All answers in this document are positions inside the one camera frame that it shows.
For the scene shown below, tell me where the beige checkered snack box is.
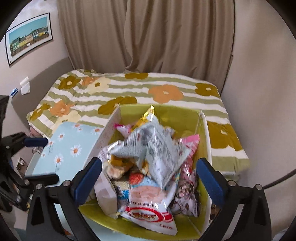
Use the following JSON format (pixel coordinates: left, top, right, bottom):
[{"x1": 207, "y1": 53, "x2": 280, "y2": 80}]
[{"x1": 94, "y1": 171, "x2": 118, "y2": 219}]

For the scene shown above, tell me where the brown cartoon snack packet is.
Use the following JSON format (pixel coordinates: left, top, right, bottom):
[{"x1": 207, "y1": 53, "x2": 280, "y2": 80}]
[{"x1": 170, "y1": 171, "x2": 199, "y2": 217}]

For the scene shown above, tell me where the shrimp flakes snack bag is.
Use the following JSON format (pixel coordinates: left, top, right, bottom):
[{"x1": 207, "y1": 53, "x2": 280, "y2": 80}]
[{"x1": 112, "y1": 171, "x2": 180, "y2": 235}]

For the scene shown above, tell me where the silver grey snack bag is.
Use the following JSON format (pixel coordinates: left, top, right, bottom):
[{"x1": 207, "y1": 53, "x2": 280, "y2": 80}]
[{"x1": 124, "y1": 116, "x2": 190, "y2": 189}]

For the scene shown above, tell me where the yellow chocolate snack bag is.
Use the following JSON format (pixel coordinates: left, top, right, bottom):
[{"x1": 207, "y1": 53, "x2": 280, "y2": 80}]
[{"x1": 132, "y1": 105, "x2": 154, "y2": 131}]

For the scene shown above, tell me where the waffle cookie clear bag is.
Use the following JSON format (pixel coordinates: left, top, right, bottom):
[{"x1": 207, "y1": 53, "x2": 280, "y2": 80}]
[{"x1": 98, "y1": 141, "x2": 139, "y2": 180}]

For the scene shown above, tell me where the pink snack packet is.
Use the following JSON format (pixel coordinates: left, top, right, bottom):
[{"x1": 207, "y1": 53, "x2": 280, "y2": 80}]
[{"x1": 180, "y1": 134, "x2": 200, "y2": 182}]

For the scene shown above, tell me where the blue daisy tablecloth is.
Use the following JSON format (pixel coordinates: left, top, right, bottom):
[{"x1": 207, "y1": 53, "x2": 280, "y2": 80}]
[{"x1": 25, "y1": 121, "x2": 103, "y2": 181}]

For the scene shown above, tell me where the grey padded headboard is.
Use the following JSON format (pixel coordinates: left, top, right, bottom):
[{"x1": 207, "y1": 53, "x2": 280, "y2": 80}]
[{"x1": 8, "y1": 57, "x2": 73, "y2": 137}]

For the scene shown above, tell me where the green cardboard box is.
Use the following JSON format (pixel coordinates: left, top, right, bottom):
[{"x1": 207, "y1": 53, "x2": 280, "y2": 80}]
[{"x1": 80, "y1": 104, "x2": 212, "y2": 240}]

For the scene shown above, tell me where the floral striped quilt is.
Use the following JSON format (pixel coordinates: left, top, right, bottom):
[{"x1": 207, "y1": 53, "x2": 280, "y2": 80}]
[{"x1": 26, "y1": 69, "x2": 250, "y2": 175}]

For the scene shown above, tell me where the black stand pole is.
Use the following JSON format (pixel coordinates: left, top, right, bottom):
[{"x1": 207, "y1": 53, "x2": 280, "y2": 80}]
[{"x1": 263, "y1": 170, "x2": 295, "y2": 190}]

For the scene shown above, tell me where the framed houses picture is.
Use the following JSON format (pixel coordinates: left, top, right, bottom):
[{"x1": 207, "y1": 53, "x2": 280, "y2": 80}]
[{"x1": 4, "y1": 13, "x2": 53, "y2": 66}]

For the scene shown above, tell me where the beige curtain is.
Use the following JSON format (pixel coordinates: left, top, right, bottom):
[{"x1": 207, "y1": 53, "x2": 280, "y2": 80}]
[{"x1": 57, "y1": 1, "x2": 235, "y2": 90}]

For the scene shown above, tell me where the white wall switch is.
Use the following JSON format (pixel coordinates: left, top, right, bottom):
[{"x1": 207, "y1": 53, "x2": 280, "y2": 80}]
[{"x1": 20, "y1": 77, "x2": 30, "y2": 95}]

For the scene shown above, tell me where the blue wall socket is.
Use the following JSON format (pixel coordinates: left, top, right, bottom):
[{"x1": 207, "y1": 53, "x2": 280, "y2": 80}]
[{"x1": 10, "y1": 88, "x2": 18, "y2": 98}]

